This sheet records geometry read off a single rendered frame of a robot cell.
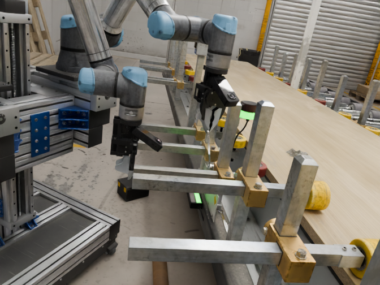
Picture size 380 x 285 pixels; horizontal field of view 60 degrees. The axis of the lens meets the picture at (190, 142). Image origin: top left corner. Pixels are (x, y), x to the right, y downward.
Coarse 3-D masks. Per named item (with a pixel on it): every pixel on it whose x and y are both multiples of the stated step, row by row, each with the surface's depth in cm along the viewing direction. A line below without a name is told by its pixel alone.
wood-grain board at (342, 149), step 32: (192, 64) 309; (256, 96) 221; (288, 96) 238; (288, 128) 162; (320, 128) 171; (352, 128) 181; (288, 160) 124; (320, 160) 129; (352, 160) 134; (352, 192) 106; (320, 224) 86; (352, 224) 88
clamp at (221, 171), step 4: (216, 164) 118; (216, 168) 116; (220, 168) 115; (224, 168) 116; (228, 168) 116; (220, 172) 112; (224, 172) 112; (220, 176) 110; (224, 176) 110; (232, 176) 111
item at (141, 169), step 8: (136, 168) 108; (144, 168) 109; (152, 168) 110; (160, 168) 111; (168, 168) 111; (176, 168) 112; (192, 176) 111; (200, 176) 112; (208, 176) 112; (216, 176) 113
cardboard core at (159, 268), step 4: (156, 264) 179; (160, 264) 179; (164, 264) 180; (156, 268) 177; (160, 268) 176; (164, 268) 177; (156, 272) 174; (160, 272) 173; (164, 272) 174; (156, 276) 172; (160, 276) 171; (164, 276) 172; (156, 280) 169; (160, 280) 168; (164, 280) 169; (168, 280) 172; (156, 284) 167; (160, 284) 166; (164, 284) 166; (168, 284) 169
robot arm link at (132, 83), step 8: (120, 72) 97; (128, 72) 94; (136, 72) 94; (144, 72) 96; (120, 80) 95; (128, 80) 95; (136, 80) 95; (144, 80) 96; (120, 88) 95; (128, 88) 95; (136, 88) 96; (144, 88) 97; (120, 96) 97; (128, 96) 96; (136, 96) 96; (144, 96) 99; (120, 104) 99; (128, 104) 97; (136, 104) 97; (144, 104) 101
